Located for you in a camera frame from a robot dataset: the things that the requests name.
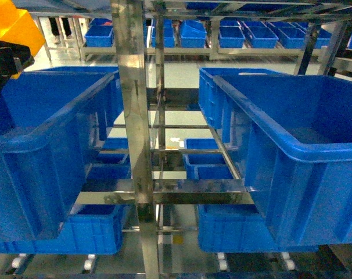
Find blue bin bottom right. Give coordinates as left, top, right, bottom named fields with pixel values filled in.
left=197, top=204, right=319, bottom=253

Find yellow toy block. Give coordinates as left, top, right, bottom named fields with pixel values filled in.
left=0, top=1, right=45, bottom=56

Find blue bin bottom left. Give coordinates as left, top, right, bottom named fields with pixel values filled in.
left=0, top=205, right=130, bottom=255

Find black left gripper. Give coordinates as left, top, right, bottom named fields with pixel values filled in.
left=0, top=41, right=34, bottom=94

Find large blue bin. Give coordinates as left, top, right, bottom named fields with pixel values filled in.
left=0, top=66, right=123, bottom=242
left=199, top=67, right=352, bottom=246

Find steel vertical rack post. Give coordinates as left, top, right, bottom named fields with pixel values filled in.
left=110, top=1, right=159, bottom=278

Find large blue bin upper centre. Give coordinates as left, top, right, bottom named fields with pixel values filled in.
left=199, top=67, right=352, bottom=246

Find large blue bin upper left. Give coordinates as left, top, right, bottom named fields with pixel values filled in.
left=0, top=66, right=123, bottom=242

